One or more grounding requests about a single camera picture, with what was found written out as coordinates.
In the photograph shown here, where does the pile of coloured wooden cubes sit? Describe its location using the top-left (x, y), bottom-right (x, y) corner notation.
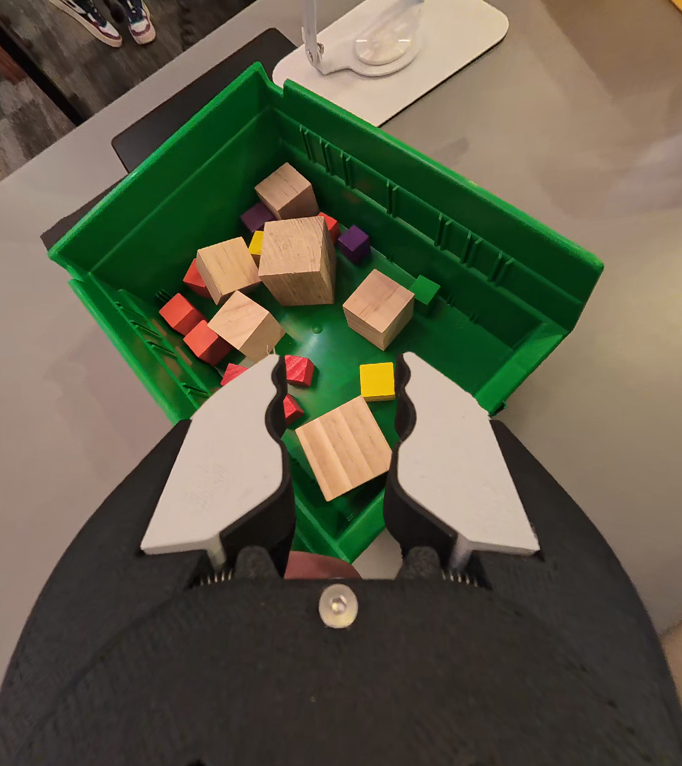
top-left (158, 162), bottom-right (440, 502)

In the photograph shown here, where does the dark table mat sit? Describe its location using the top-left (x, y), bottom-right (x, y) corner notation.
top-left (41, 27), bottom-right (299, 252)

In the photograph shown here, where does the green plastic box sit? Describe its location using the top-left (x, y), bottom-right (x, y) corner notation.
top-left (48, 61), bottom-right (605, 565)

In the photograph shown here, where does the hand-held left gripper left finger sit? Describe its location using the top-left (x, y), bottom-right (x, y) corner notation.
top-left (139, 353), bottom-right (298, 571)

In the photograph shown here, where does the dark red cloth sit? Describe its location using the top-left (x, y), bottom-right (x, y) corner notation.
top-left (286, 551), bottom-right (361, 580)

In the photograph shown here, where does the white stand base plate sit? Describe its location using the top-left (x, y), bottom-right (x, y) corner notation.
top-left (272, 0), bottom-right (509, 128)

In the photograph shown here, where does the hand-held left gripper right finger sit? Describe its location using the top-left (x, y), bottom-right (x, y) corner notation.
top-left (383, 351), bottom-right (541, 571)

